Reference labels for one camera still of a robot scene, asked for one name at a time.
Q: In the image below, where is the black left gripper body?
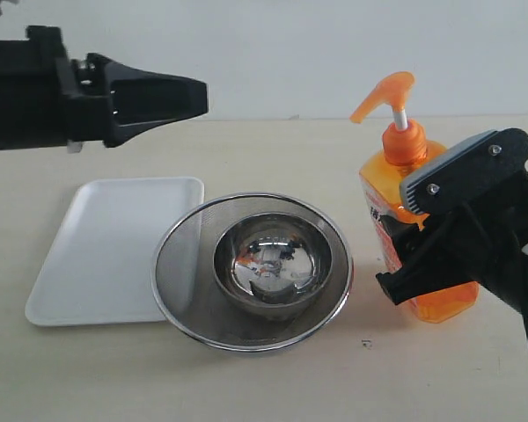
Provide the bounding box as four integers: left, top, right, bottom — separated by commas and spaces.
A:
0, 25, 112, 150

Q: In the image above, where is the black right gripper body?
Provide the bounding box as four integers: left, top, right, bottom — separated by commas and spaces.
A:
393, 176, 528, 311

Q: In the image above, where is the orange dish soap pump bottle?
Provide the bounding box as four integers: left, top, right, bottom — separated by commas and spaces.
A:
349, 71, 480, 325

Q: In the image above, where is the small stainless steel bowl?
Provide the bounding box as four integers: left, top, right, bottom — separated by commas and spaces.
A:
213, 213, 334, 321

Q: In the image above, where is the white rectangular plastic tray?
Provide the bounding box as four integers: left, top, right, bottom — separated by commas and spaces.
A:
25, 177, 204, 327

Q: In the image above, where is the steel mesh strainer basket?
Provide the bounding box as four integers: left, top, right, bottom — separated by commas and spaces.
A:
151, 192, 354, 353

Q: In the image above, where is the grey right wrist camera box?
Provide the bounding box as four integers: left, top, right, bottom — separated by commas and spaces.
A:
400, 128, 528, 215

